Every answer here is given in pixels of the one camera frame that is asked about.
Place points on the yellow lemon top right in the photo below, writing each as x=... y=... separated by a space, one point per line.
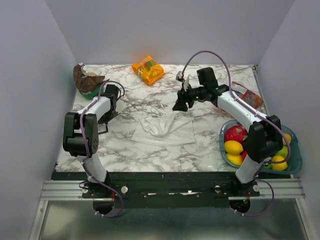
x=288 y=137

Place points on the red apple front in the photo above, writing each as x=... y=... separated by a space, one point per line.
x=243 y=155

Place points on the red candy bag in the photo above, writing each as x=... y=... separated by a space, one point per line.
x=248 y=96

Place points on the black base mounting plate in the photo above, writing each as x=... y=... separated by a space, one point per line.
x=167 y=190

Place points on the yellow lemon left lower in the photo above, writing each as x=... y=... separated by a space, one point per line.
x=235 y=159

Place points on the yellow lemon bottom right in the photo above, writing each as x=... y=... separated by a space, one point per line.
x=277 y=166

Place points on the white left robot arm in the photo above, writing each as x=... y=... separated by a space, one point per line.
x=81 y=135

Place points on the green apple with squiggle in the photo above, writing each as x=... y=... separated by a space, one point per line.
x=267 y=165

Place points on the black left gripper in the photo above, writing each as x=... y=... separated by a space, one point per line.
x=104 y=120

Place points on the green lime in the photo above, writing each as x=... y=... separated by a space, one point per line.
x=283 y=152

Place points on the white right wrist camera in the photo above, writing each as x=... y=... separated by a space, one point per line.
x=184 y=80

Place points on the yellow lemon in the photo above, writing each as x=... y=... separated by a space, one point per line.
x=233 y=147
x=288 y=137
x=235 y=159
x=277 y=166

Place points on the yellow lemon left upper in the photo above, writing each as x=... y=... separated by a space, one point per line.
x=233 y=147

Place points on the green bowl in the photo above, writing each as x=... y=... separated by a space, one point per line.
x=88 y=93

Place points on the teal plastic fruit basket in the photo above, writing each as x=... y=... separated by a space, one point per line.
x=294 y=163

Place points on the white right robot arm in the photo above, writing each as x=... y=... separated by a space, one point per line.
x=264 y=137

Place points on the aluminium frame rail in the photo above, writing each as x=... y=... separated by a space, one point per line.
x=69 y=190

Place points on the orange snack bag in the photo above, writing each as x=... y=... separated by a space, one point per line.
x=148 y=70

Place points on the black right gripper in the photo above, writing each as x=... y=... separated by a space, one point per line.
x=180 y=105

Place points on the white camisole garment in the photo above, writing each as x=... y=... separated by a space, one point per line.
x=163 y=128

